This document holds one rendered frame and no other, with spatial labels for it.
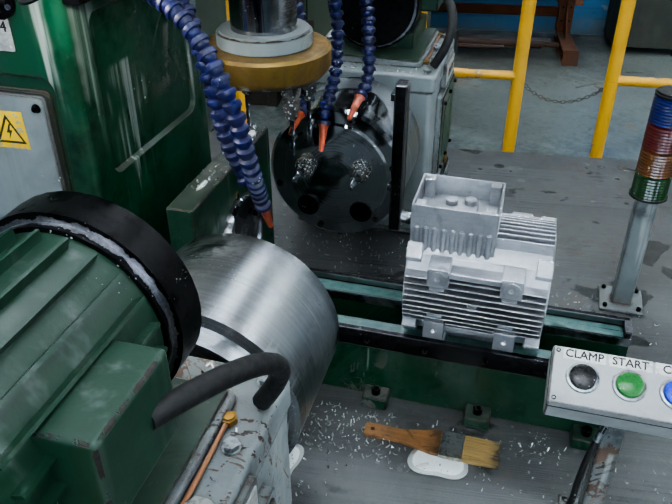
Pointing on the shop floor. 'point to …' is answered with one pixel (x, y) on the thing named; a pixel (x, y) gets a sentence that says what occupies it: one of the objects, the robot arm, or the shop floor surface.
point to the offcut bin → (644, 24)
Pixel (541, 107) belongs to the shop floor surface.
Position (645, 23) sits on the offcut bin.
